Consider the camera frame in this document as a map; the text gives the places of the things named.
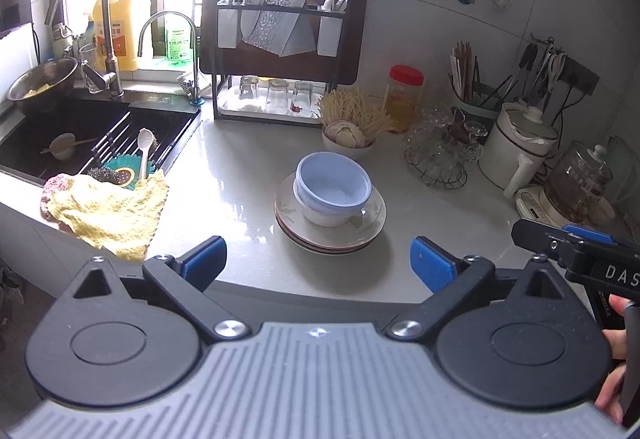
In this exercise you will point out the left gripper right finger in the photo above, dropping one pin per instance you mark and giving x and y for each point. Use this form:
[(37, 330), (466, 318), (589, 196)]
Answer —
[(456, 284)]

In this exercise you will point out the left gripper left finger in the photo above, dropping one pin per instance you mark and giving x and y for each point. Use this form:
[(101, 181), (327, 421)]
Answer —
[(181, 283)]

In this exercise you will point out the white plate grey leaf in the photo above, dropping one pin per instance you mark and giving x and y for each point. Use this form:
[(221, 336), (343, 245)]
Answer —
[(287, 231)]

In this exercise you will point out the white plate leaf pattern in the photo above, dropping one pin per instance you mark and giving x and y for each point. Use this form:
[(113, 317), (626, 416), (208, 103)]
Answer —
[(354, 231)]

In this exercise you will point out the light blue bowl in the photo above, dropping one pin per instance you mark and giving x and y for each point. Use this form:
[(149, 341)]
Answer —
[(332, 182)]

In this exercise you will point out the black kitchen sink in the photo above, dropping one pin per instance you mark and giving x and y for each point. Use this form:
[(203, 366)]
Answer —
[(87, 132)]

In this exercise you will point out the person right hand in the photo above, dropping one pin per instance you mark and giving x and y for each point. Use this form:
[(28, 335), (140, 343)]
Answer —
[(608, 400)]

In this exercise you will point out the yellow dish cloth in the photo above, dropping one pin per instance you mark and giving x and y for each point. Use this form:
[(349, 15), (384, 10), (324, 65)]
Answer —
[(104, 215)]

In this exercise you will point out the glass kettle with tea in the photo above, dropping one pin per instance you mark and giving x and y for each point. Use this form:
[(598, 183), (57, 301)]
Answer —
[(578, 181)]

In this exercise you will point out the white kettle base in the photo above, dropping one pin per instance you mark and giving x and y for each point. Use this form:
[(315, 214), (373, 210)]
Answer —
[(531, 204)]

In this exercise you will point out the white spoon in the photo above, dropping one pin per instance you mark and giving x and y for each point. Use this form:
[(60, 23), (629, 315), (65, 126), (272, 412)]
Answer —
[(145, 141)]

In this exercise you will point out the white electric cooker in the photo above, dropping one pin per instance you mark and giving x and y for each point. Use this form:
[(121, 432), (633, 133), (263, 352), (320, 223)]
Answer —
[(516, 147)]

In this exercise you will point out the chopstick holder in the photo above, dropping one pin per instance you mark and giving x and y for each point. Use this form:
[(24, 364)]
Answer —
[(469, 94)]

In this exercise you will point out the white bowl with onion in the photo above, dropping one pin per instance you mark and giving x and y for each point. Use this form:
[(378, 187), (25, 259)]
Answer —
[(345, 138)]

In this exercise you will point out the low chrome faucet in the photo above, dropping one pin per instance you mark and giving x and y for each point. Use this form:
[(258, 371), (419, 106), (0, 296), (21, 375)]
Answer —
[(188, 83)]

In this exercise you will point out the red lid jar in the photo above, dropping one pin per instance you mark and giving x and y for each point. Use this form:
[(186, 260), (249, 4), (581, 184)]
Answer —
[(403, 96)]

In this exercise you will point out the dry noodle bundle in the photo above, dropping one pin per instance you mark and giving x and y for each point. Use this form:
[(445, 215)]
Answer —
[(352, 105)]

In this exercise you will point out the tall chrome faucet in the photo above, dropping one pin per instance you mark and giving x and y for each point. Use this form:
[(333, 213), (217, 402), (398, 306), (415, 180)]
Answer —
[(103, 37)]

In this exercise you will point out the steel mixing bowl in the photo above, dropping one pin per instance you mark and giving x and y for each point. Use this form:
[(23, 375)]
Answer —
[(42, 88)]

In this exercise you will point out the green label bottle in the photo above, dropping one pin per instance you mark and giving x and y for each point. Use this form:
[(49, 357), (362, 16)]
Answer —
[(177, 40)]

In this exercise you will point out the black dish drying rack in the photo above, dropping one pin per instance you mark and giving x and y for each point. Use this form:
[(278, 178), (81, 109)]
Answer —
[(271, 60)]

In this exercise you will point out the yellow detergent bottle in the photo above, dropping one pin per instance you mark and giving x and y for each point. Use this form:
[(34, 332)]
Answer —
[(122, 16)]

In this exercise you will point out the wire glass rack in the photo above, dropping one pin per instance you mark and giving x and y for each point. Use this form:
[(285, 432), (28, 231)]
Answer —
[(443, 147)]

